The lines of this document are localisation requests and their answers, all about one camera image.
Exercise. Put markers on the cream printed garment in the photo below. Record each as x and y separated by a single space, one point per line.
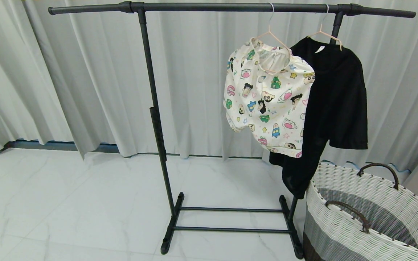
263 105

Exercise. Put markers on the pink clothes hanger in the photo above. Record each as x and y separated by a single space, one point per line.
272 34
325 32

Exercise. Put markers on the black t-shirt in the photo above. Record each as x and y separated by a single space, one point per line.
339 108

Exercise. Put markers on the black clothes rack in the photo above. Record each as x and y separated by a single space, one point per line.
158 127

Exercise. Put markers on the white laundry basket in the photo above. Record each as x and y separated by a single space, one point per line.
357 224

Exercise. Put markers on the white curtain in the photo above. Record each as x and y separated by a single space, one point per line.
85 72

